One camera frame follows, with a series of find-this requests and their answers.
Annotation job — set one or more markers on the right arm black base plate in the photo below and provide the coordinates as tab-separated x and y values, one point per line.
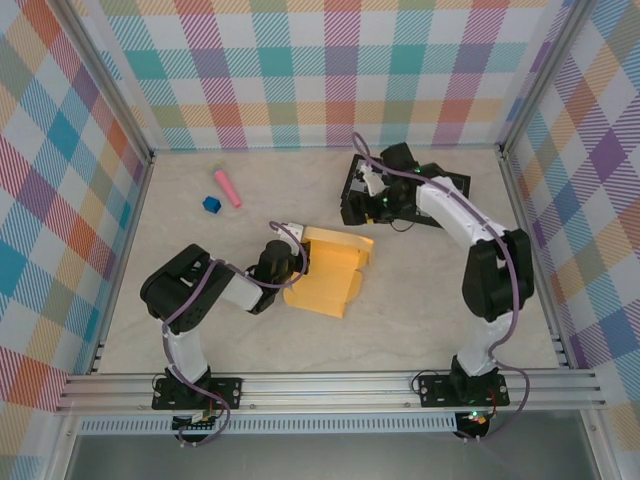
435	390

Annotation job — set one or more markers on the wide aluminium frame rail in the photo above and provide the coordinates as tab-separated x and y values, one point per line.
325	392

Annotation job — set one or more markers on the aluminium frame post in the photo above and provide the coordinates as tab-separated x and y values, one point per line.
114	82
542	75

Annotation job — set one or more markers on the pink cylinder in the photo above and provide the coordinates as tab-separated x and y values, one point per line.
227	189

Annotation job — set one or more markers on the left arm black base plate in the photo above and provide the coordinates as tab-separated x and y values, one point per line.
230	392

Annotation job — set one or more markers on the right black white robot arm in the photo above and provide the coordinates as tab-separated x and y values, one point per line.
495	280

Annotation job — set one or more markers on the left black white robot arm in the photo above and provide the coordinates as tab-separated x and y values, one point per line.
175	280

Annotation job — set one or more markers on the yellow paper box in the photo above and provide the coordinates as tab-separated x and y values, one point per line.
330	270

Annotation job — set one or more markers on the black grey checkerboard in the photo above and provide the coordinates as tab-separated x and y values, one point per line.
460	185

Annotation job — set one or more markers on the blue cube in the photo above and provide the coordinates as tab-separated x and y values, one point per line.
211	204

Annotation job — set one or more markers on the aluminium side rail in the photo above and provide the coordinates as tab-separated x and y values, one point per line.
132	225
517	200

